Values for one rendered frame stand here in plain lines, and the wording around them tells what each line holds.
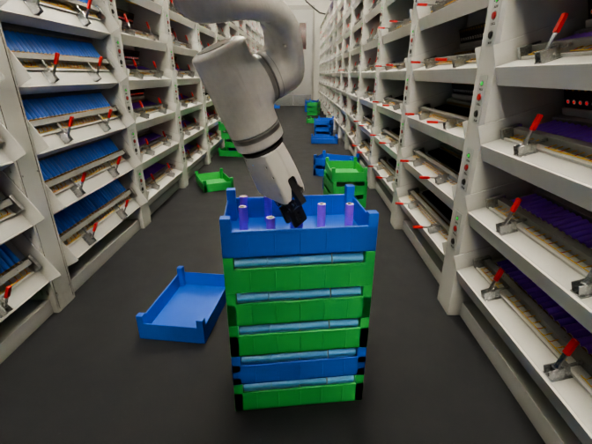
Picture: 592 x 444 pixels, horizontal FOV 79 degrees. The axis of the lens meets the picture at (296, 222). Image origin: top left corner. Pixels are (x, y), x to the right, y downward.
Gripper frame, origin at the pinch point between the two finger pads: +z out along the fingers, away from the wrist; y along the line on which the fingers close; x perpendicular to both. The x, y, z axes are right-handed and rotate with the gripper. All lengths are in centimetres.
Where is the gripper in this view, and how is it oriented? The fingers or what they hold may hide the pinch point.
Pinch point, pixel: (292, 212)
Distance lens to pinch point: 69.6
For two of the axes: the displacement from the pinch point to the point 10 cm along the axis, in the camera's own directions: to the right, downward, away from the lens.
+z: 3.4, 7.4, 5.7
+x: 7.3, -5.9, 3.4
